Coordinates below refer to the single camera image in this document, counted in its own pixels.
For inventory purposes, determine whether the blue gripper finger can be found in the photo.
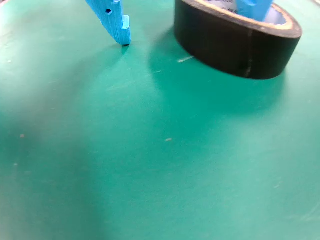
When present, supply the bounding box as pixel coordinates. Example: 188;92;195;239
85;0;132;47
234;0;276;25

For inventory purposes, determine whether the black electrical tape roll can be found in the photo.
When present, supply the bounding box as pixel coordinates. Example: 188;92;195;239
173;0;303;81

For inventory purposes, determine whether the green table mat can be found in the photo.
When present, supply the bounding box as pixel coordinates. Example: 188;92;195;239
0;0;320;240

